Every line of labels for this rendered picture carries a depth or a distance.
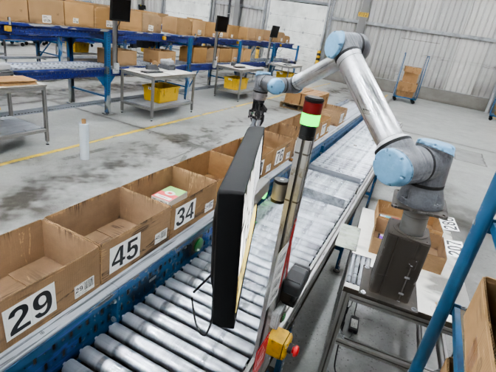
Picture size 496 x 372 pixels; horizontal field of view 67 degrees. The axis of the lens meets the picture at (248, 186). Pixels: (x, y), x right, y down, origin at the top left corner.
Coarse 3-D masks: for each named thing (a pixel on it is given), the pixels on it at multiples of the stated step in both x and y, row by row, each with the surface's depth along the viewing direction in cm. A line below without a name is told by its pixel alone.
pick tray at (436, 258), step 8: (376, 224) 230; (384, 224) 228; (376, 232) 229; (432, 232) 219; (376, 240) 204; (432, 240) 220; (440, 240) 219; (376, 248) 206; (432, 248) 221; (440, 248) 215; (432, 256) 196; (440, 256) 209; (424, 264) 199; (432, 264) 197; (440, 264) 195; (440, 272) 197
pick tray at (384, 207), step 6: (378, 204) 246; (384, 204) 256; (390, 204) 254; (378, 210) 238; (384, 210) 257; (390, 210) 255; (396, 210) 254; (402, 210) 253; (378, 216) 231; (390, 216) 254; (396, 216) 256; (432, 222) 249; (438, 222) 237; (432, 228) 246; (438, 228) 234; (438, 234) 223
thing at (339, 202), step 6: (306, 192) 268; (312, 192) 266; (318, 192) 264; (312, 198) 267; (318, 198) 265; (324, 198) 263; (330, 198) 261; (336, 198) 259; (336, 204) 260; (342, 204) 258
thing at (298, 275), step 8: (296, 264) 127; (288, 272) 124; (296, 272) 123; (304, 272) 123; (288, 280) 120; (296, 280) 119; (304, 280) 121; (288, 288) 119; (296, 288) 118; (296, 296) 119; (288, 304) 123
